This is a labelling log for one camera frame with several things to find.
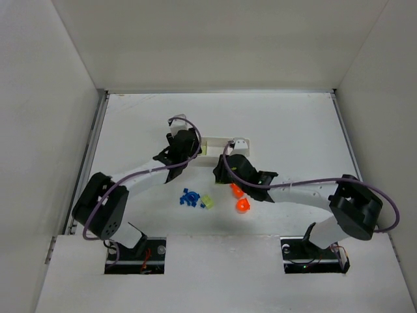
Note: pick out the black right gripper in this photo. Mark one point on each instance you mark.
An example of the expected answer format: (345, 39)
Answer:
(223, 169)

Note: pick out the large green rectangular lego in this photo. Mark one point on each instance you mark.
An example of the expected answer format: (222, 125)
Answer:
(220, 180)

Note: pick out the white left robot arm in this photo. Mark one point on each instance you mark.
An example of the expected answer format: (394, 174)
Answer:
(101, 206)

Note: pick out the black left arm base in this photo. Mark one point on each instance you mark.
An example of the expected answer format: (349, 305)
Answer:
(150, 261)

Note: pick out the blue curved lego piece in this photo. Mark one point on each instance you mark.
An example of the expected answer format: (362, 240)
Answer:
(189, 197)

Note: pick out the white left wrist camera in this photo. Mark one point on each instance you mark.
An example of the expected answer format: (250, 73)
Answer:
(177, 123)

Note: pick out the green studded lego brick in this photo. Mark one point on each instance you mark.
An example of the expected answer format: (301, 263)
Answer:
(206, 202)

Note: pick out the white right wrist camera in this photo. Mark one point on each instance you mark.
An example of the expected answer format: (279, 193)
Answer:
(239, 146)

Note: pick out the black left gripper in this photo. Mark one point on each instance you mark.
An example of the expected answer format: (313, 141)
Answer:
(187, 143)

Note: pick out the orange funnel lego far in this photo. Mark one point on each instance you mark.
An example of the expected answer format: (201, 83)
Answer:
(237, 191)

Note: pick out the orange funnel lego near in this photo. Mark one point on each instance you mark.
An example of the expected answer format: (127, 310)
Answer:
(243, 206)

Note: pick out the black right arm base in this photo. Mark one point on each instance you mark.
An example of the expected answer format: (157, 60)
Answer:
(302, 257)

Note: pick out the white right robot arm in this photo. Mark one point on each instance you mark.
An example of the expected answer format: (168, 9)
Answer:
(354, 208)

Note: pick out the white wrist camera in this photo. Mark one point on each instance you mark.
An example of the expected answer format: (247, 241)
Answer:
(239, 146)
(177, 123)

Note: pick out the orange funnel lego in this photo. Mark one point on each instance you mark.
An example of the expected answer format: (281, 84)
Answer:
(243, 206)
(237, 191)

